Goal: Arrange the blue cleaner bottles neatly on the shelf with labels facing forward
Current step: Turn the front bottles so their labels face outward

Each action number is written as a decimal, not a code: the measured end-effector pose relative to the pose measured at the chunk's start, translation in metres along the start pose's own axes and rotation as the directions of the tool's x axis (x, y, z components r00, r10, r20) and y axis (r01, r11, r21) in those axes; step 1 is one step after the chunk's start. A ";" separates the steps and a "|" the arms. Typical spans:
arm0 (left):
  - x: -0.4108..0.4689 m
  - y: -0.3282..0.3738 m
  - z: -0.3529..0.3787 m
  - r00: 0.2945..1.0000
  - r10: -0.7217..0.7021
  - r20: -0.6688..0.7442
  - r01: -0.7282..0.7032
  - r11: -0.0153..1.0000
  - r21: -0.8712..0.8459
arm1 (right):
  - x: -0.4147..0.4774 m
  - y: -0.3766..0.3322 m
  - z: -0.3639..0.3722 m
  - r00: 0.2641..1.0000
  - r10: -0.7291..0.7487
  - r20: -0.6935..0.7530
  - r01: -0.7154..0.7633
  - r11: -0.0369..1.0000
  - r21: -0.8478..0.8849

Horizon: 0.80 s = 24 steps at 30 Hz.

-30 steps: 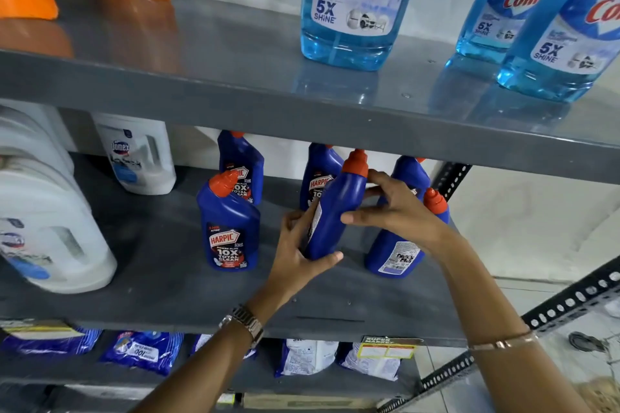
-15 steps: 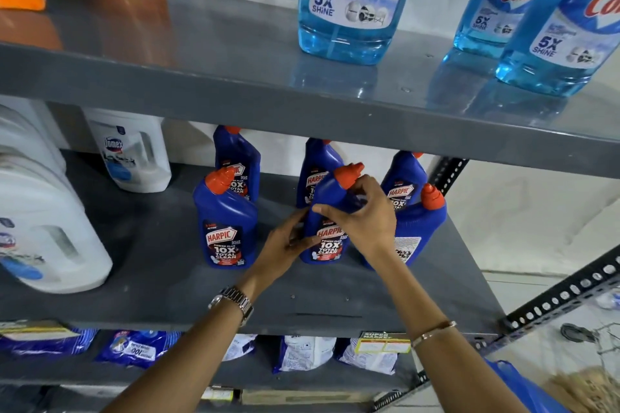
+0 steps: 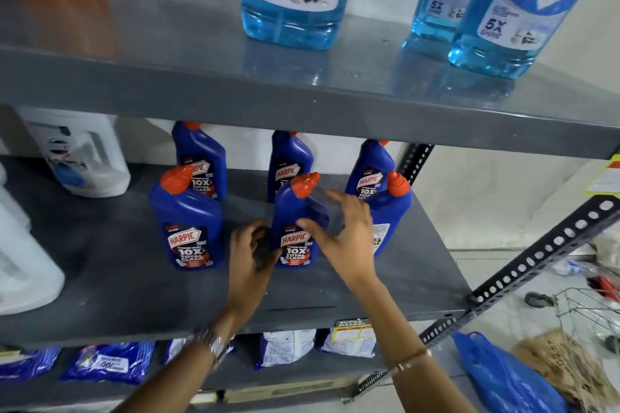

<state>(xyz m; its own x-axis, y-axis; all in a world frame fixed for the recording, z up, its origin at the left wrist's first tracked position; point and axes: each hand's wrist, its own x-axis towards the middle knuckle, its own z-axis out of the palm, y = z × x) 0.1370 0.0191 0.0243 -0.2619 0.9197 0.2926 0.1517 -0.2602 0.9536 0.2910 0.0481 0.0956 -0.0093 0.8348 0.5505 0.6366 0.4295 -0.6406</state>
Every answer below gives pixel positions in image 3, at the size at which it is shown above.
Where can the person's left hand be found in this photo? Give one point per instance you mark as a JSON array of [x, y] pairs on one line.
[[247, 282]]

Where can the person's right hand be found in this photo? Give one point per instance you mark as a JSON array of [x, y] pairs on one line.
[[353, 248]]

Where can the Harpic bottle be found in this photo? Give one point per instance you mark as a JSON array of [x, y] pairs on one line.
[[184, 214], [298, 202]]

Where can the grey metal shelf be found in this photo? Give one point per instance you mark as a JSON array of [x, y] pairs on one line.
[[242, 83]]

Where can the person's right forearm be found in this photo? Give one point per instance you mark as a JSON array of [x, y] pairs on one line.
[[407, 330]]

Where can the person's left forearm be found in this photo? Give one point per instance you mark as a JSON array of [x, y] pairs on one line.
[[169, 379]]

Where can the silver wristwatch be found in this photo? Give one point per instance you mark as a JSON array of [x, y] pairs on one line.
[[213, 342]]

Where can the white and blue packet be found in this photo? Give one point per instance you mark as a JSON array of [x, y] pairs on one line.
[[286, 347], [174, 350], [349, 350]]

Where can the yellow and white price tag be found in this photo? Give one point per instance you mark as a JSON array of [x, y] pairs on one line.
[[605, 178], [353, 331]]

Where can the brown cardboard strip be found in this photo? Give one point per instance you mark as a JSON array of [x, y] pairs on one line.
[[286, 391]]

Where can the small yellow price tag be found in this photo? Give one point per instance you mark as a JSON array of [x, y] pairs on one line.
[[203, 397]]

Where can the blue plastic packet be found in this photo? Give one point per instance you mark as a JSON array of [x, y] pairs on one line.
[[29, 364], [111, 364]]

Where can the black caster wheel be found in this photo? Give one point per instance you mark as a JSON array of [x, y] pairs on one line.
[[538, 300]]

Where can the blue plastic bag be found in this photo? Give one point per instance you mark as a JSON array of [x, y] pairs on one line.
[[504, 379]]

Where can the brown woven sack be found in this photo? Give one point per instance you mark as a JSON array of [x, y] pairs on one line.
[[547, 359]]

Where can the black perforated angle post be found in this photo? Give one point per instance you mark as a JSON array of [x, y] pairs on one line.
[[533, 260], [415, 163]]

